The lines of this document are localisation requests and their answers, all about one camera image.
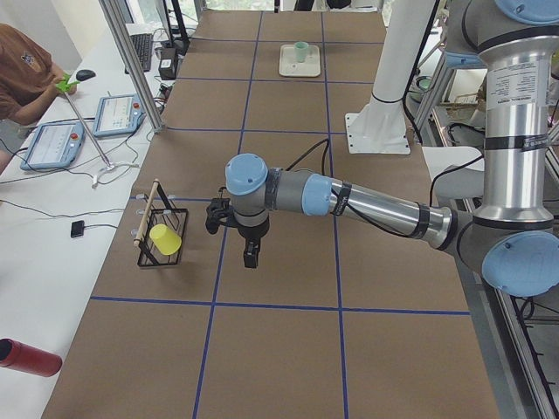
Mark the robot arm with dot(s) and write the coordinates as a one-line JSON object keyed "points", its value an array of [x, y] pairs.
{"points": [[508, 240]]}

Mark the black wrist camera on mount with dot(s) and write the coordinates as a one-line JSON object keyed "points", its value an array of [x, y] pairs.
{"points": [[220, 213]]}

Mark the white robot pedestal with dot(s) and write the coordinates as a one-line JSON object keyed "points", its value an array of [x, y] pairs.
{"points": [[380, 127]]}

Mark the black computer mouse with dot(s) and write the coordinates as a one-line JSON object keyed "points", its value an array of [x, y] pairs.
{"points": [[84, 74]]}

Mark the green handled reacher stick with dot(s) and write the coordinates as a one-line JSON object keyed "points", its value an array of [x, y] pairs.
{"points": [[65, 86]]}

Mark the small black puck device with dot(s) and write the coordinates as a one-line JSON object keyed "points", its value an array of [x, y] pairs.
{"points": [[77, 229]]}

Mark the aluminium frame post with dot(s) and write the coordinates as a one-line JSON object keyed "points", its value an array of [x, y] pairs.
{"points": [[117, 26]]}

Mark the near blue teach pendant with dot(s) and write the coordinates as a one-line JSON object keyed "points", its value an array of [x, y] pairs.
{"points": [[54, 145]]}

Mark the cream rabbit tray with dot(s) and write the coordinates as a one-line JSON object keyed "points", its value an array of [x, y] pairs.
{"points": [[294, 64]]}

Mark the yellow plastic cup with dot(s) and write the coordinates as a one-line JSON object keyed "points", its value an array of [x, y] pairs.
{"points": [[166, 240]]}

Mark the far blue teach pendant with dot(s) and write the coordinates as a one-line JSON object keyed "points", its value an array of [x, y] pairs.
{"points": [[118, 115]]}

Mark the black keyboard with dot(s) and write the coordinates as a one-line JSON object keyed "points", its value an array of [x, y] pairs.
{"points": [[143, 44]]}

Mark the black wire cup rack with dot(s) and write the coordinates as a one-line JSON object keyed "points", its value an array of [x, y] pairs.
{"points": [[158, 209]]}

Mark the blue teach pendant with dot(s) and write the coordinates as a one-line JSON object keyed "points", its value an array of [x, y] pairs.
{"points": [[118, 115], [54, 145]]}

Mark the person in brown shirt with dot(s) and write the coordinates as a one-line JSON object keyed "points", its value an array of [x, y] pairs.
{"points": [[29, 78]]}

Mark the green plastic cup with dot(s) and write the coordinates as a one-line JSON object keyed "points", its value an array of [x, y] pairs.
{"points": [[300, 49]]}

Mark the black power adapter box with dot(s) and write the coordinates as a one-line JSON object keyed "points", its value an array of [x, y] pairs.
{"points": [[168, 63]]}

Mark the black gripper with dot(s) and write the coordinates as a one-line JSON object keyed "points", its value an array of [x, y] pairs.
{"points": [[252, 230]]}

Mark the red water bottle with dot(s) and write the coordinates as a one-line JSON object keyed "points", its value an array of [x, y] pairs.
{"points": [[24, 358]]}

